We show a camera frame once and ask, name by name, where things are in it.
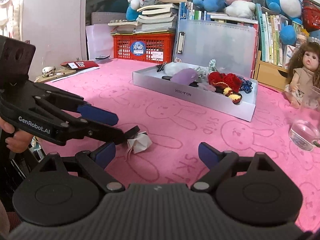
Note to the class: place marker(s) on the brown haired baby doll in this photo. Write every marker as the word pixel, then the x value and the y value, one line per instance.
pixel 303 73

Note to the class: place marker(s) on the person's left hand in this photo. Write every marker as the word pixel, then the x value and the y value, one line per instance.
pixel 20 139

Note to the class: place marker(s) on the blue doraemon plush left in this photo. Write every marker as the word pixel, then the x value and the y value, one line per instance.
pixel 132 13

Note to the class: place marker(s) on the red basket upper right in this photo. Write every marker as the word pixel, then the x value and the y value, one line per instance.
pixel 310 16

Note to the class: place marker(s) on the pink bunny pattern towel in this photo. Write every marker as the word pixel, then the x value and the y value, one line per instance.
pixel 177 127

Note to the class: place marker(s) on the red yellow crochet hair band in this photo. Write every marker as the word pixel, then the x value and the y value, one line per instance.
pixel 229 86

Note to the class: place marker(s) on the white paper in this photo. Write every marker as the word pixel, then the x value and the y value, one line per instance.
pixel 139 143

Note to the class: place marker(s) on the stack of books on basket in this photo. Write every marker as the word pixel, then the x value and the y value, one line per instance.
pixel 156 16

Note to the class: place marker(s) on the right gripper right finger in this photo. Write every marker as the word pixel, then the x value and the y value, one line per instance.
pixel 220 166

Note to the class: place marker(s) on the blue doraemon plush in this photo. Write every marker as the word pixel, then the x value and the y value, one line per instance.
pixel 132 13
pixel 292 9

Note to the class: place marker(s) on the red plastic basket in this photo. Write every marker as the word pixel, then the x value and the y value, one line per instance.
pixel 149 47

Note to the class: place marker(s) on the white shallow cardboard box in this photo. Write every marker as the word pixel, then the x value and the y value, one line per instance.
pixel 151 79

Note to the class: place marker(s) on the red envelope booklet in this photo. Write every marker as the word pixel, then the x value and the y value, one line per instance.
pixel 78 65

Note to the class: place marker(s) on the clear drinking glass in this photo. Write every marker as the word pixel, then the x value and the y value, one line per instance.
pixel 304 131

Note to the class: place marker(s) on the wooden drawer organizer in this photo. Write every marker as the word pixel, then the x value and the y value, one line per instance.
pixel 270 75

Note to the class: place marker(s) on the row of upright books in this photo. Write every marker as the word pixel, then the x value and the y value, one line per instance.
pixel 268 27

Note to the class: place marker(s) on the translucent plastic file case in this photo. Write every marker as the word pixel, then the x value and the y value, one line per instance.
pixel 232 46

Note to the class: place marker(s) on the blue doraemon plush right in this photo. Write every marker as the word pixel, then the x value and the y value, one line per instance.
pixel 292 9

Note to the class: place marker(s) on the blue patterned fabric pouch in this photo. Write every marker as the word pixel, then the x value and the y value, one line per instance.
pixel 246 85

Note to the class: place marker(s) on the small blue plush toy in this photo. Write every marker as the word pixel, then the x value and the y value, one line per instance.
pixel 210 5

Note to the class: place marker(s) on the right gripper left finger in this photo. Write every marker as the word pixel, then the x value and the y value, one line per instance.
pixel 93 164

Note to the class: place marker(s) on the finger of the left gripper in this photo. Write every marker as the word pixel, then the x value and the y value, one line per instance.
pixel 97 113
pixel 97 131

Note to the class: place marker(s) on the wooden board with stapler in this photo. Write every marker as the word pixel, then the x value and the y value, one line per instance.
pixel 53 73

